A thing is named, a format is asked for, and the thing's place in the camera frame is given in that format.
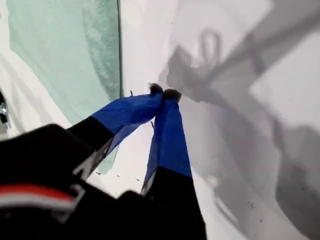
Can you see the small black and silver object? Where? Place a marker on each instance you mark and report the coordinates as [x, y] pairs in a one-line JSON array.
[[3, 110]]

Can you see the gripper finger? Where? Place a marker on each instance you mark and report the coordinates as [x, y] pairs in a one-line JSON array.
[[170, 150], [130, 112]]

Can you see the pale green T-shirt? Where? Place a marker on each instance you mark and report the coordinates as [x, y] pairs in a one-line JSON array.
[[62, 50]]

